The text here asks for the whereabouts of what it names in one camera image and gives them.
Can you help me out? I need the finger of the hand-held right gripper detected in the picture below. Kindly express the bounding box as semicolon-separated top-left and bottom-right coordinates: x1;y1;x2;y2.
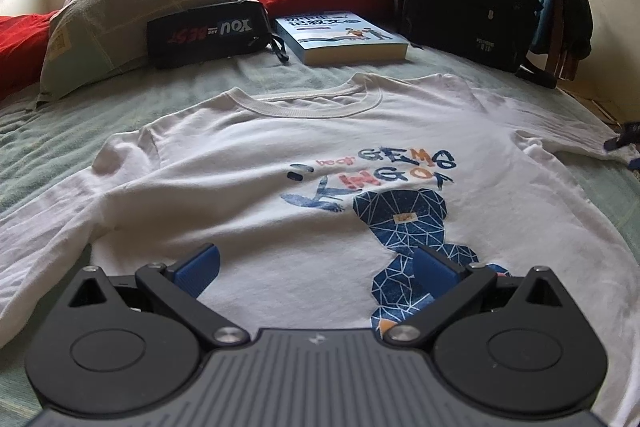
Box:
603;121;640;154

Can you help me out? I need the white printed t-shirt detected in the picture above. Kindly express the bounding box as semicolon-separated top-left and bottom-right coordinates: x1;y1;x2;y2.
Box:
0;72;640;427

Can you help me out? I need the grey pillow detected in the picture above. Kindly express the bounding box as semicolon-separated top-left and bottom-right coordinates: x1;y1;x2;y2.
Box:
37;0;261;105

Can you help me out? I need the black zip pouch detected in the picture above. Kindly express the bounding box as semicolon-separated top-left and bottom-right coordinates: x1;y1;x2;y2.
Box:
146;3;291;68

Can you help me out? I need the blue paperback book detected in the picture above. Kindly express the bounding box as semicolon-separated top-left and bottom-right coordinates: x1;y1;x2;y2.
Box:
272;12;410;66

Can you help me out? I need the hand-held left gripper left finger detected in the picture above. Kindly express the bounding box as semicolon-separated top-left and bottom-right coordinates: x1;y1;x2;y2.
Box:
69;243;250;349

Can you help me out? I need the teal garment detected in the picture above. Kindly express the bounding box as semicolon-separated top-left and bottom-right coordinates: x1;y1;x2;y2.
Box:
530;0;593;55

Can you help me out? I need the green checked blanket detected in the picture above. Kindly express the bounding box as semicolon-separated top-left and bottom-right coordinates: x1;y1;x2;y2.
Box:
0;42;640;408

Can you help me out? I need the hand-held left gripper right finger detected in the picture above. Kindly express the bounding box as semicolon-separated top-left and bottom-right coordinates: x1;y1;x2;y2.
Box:
384;245;573;350

